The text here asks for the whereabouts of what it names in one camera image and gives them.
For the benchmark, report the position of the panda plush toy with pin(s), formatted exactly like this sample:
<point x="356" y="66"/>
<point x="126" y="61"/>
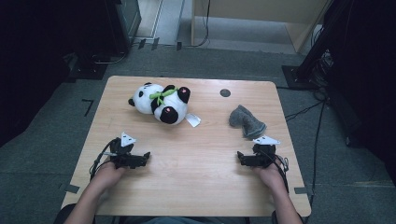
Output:
<point x="144" y="99"/>

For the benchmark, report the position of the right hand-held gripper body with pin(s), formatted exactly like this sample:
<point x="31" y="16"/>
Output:
<point x="264" y="155"/>

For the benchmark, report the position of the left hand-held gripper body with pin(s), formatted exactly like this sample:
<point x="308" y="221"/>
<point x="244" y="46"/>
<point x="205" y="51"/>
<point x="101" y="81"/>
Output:
<point x="124" y="157"/>

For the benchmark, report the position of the grey cloth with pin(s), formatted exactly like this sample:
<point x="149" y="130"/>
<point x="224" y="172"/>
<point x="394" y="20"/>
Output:
<point x="247" y="123"/>

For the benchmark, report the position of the person's right hand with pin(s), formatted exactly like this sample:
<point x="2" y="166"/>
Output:
<point x="271" y="177"/>

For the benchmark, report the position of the black metal stand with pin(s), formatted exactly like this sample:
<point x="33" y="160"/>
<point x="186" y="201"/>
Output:
<point x="311" y="59"/>

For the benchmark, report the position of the wooden cabinet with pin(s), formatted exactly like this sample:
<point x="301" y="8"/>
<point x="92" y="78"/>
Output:
<point x="249" y="12"/>

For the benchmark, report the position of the dark round table grommet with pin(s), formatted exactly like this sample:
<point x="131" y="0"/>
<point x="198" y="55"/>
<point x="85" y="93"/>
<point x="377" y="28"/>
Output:
<point x="225" y="92"/>

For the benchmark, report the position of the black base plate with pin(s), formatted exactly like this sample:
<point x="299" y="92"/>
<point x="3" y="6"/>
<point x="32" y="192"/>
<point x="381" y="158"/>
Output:
<point x="87" y="70"/>

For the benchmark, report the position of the black cabinet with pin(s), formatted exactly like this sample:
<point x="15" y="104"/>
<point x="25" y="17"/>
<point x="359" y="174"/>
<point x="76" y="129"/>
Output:
<point x="124" y="25"/>

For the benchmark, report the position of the black curtain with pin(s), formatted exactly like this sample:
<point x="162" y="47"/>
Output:
<point x="367" y="77"/>
<point x="37" y="62"/>

